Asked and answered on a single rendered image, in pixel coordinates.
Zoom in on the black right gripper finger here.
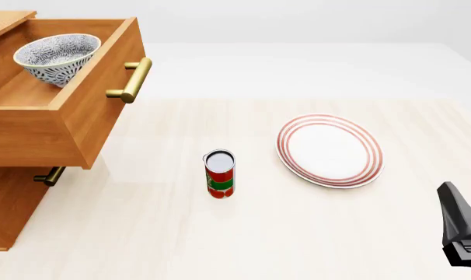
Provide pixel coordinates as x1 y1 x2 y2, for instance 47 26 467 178
436 180 471 243

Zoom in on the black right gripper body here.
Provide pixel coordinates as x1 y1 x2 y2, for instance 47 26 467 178
441 229 471 270

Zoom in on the open wooden drawer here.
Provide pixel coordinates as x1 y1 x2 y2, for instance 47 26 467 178
0 16 148 170

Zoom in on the blue-white patterned bowl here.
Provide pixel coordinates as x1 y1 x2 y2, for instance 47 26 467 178
12 33 103 89

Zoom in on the wooden cabinet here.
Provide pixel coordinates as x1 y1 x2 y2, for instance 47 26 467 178
0 10 68 252

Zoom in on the white plate with red rings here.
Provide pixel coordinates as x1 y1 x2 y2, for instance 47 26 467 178
275 113 385 190

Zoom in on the red green food tin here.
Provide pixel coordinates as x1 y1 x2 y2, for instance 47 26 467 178
202 149 236 200

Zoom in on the brass drawer handle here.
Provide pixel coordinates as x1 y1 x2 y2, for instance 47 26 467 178
33 166 67 187
105 56 153 104

